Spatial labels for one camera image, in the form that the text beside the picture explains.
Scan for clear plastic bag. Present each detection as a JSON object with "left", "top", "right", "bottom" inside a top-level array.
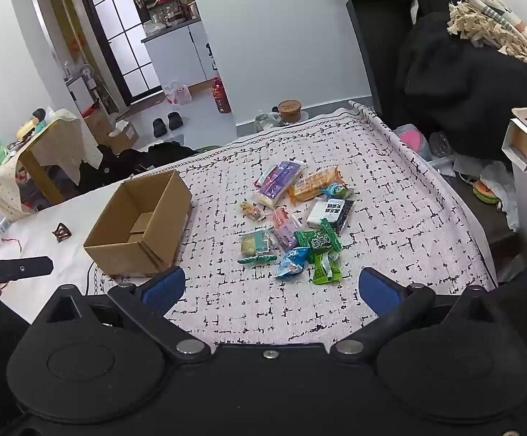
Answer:
[{"left": 254, "top": 109, "right": 288, "bottom": 133}]

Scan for side table with cloth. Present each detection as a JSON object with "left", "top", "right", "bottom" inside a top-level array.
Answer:
[{"left": 0, "top": 108, "right": 106, "bottom": 219}]

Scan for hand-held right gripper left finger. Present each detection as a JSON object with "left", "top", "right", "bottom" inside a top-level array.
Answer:
[{"left": 32, "top": 266, "right": 212, "bottom": 362}]

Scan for blue snack packet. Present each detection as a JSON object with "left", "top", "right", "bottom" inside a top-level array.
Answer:
[{"left": 274, "top": 246, "right": 312, "bottom": 279}]

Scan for fringed patterned scarf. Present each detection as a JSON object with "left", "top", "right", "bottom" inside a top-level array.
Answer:
[{"left": 447, "top": 0, "right": 527, "bottom": 63}]

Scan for dark green snack packet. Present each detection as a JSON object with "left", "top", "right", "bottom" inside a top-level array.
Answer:
[{"left": 294, "top": 219, "right": 344, "bottom": 254}]

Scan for red oil bottle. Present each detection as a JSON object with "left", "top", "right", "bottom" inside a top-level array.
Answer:
[{"left": 211, "top": 76, "right": 232, "bottom": 114}]

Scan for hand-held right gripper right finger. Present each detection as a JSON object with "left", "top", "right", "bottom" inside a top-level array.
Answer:
[{"left": 331, "top": 267, "right": 502, "bottom": 360}]

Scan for small yellow candy packet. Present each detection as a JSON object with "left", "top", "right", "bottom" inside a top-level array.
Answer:
[{"left": 240, "top": 201, "right": 267, "bottom": 223}]

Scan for pink snack packet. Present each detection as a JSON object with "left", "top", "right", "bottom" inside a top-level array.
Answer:
[{"left": 269, "top": 207, "right": 301, "bottom": 237}]

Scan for brown paper noodle cup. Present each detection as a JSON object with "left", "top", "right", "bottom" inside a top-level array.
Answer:
[{"left": 277, "top": 99, "right": 303, "bottom": 124}]

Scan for clear biscuit packet green label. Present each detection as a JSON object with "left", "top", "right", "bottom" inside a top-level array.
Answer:
[{"left": 237, "top": 229, "right": 279, "bottom": 265}]

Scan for red and teal snack packet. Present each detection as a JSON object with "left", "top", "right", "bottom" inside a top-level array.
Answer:
[{"left": 254, "top": 163, "right": 287, "bottom": 188}]

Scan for pink round item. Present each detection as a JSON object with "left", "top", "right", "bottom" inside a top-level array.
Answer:
[{"left": 397, "top": 129, "right": 430, "bottom": 156}]

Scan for white kitchen cabinet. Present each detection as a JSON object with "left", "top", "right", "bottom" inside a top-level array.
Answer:
[{"left": 141, "top": 20, "right": 221, "bottom": 88}]

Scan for small white fridge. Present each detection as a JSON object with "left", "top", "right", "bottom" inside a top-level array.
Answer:
[{"left": 65, "top": 74, "right": 101, "bottom": 117}]

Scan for burger shaped toy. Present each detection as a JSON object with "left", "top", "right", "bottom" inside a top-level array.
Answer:
[{"left": 471, "top": 179, "right": 501, "bottom": 206}]

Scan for black coat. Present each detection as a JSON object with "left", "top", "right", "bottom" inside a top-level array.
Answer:
[{"left": 380, "top": 0, "right": 527, "bottom": 165}]

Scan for closed cardboard carton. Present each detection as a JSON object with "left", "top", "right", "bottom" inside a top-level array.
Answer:
[{"left": 84, "top": 108, "right": 117, "bottom": 144}]

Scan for black office chair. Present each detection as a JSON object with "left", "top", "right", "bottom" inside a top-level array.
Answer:
[{"left": 345, "top": 0, "right": 427, "bottom": 120}]

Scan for cardboard box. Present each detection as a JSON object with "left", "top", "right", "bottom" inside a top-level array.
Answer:
[{"left": 84, "top": 169, "right": 194, "bottom": 279}]

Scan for pale purple snack packet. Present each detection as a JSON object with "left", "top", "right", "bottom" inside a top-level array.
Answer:
[{"left": 272, "top": 222, "right": 301, "bottom": 251}]

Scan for black bag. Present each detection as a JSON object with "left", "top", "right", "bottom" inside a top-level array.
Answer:
[{"left": 136, "top": 141, "right": 199, "bottom": 170}]

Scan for small teal snack packet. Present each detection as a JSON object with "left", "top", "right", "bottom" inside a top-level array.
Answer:
[{"left": 320, "top": 182, "right": 354, "bottom": 201}]

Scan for open carton with paper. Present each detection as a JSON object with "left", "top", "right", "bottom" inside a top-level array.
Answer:
[{"left": 108, "top": 120, "right": 139, "bottom": 156}]

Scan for white crumpled plastic bag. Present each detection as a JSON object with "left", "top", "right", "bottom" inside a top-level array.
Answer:
[{"left": 478, "top": 161, "right": 521, "bottom": 231}]

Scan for brown hair clip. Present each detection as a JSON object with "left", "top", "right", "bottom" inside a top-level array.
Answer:
[{"left": 50, "top": 222, "right": 73, "bottom": 242}]

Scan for pink plastic bag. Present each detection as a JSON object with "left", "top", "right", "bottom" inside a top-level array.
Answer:
[{"left": 162, "top": 81, "right": 192, "bottom": 105}]

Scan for orange cracker packet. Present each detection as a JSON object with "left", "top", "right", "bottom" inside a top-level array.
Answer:
[{"left": 288, "top": 165, "right": 346, "bottom": 205}]

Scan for wooden side table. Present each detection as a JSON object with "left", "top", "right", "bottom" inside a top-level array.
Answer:
[{"left": 17, "top": 120, "right": 83, "bottom": 206}]

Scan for black clothes pile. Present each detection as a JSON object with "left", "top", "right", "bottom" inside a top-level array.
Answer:
[{"left": 78, "top": 144, "right": 148, "bottom": 188}]

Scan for white bed sheet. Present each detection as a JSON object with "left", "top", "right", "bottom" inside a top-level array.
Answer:
[{"left": 0, "top": 181, "right": 125, "bottom": 324}]

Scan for cluttered kitchen shelf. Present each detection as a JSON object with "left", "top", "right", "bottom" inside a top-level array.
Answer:
[{"left": 126, "top": 0, "right": 201, "bottom": 33}]

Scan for light green snack packet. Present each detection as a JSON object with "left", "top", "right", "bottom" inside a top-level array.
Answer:
[{"left": 311, "top": 251, "right": 344, "bottom": 285}]

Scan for black framed glass door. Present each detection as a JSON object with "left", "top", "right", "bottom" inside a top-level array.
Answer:
[{"left": 76, "top": 0, "right": 165, "bottom": 106}]

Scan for white and black snack packet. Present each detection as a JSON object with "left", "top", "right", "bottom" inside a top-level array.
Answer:
[{"left": 306, "top": 197, "right": 355, "bottom": 233}]

